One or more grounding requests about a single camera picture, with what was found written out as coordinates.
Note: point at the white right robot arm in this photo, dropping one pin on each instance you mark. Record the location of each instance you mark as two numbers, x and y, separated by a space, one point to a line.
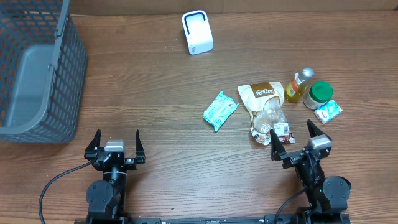
327 196

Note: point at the teal wet wipes pack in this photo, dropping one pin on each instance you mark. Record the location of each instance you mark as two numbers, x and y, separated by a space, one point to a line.
220 110

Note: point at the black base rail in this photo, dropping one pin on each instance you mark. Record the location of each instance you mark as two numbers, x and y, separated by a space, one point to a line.
211 220

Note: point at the small teal tissue pack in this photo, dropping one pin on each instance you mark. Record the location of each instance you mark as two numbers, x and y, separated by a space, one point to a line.
328 111

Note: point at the yellow oil bottle silver cap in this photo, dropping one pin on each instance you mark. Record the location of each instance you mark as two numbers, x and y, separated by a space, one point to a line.
297 86

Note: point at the white barcode scanner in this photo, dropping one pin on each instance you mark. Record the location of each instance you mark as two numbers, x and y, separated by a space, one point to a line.
197 32

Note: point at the dark grey plastic basket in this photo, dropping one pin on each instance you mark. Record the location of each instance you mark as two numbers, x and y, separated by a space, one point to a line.
43 66

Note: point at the green lid white jar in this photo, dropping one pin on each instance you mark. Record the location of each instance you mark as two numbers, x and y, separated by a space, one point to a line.
320 93

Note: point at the brown Pantree snack bag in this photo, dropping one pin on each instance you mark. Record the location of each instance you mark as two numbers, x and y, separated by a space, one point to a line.
264 103

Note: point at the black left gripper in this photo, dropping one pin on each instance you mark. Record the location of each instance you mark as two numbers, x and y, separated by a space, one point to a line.
129 162

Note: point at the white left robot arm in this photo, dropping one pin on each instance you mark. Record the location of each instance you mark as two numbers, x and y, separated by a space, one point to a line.
106 197

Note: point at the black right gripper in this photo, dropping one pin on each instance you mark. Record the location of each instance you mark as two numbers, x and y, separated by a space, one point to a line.
291 157

